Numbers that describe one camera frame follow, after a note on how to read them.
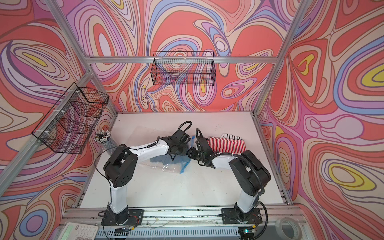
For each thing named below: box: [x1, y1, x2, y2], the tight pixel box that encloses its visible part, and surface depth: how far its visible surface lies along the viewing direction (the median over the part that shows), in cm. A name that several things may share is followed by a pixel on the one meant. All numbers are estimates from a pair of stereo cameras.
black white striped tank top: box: [220, 133, 244, 141], surface depth 106 cm
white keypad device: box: [57, 222, 99, 240], surface depth 69 cm
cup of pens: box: [94, 129, 117, 151], surface depth 88 cm
